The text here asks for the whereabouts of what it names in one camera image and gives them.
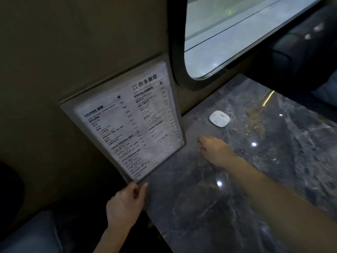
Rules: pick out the menu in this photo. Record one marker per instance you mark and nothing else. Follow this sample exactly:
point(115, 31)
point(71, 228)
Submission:
point(131, 121)

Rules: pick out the person's left hand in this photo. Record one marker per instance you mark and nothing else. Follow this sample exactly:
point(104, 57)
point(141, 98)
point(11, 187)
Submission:
point(123, 208)

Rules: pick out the blue-grey upholstered seat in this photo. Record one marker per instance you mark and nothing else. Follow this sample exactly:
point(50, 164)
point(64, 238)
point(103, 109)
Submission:
point(34, 234)

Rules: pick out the small white call button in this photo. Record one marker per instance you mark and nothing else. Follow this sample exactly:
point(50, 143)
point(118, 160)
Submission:
point(219, 118)

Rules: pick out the person's left thumb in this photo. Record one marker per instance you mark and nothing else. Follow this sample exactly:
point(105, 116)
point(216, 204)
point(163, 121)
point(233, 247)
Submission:
point(143, 191)

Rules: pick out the rounded dark-framed window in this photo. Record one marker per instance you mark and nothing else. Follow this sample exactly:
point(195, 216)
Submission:
point(237, 36)

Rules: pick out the person's right fingers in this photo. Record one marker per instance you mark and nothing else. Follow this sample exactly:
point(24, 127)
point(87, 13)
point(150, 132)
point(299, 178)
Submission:
point(205, 142)

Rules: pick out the person's left forearm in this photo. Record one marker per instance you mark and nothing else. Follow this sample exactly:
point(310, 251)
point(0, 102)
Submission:
point(115, 239)

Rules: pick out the person's right forearm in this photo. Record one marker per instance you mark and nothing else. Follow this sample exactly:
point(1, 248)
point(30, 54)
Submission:
point(276, 202)

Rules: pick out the blue-grey cushion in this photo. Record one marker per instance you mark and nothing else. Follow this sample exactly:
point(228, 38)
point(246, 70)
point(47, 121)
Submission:
point(327, 89)

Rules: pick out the person's right hand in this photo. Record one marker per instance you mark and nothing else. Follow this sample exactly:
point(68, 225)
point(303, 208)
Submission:
point(218, 152)

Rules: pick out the dark upholstered bench seat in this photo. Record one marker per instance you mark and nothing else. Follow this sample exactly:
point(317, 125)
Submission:
point(294, 57)

